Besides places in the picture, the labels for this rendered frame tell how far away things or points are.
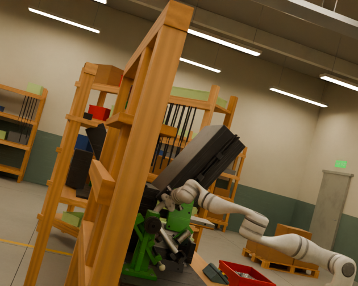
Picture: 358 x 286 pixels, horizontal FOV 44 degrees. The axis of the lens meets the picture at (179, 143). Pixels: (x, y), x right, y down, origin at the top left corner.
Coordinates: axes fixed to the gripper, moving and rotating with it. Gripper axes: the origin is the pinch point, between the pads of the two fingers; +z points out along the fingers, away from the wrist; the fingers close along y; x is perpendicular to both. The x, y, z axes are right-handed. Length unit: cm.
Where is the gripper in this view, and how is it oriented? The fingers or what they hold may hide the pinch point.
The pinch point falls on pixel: (170, 200)
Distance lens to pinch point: 219.0
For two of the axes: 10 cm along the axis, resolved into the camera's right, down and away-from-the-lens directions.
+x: -8.2, 4.5, -3.6
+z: -2.8, 2.3, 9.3
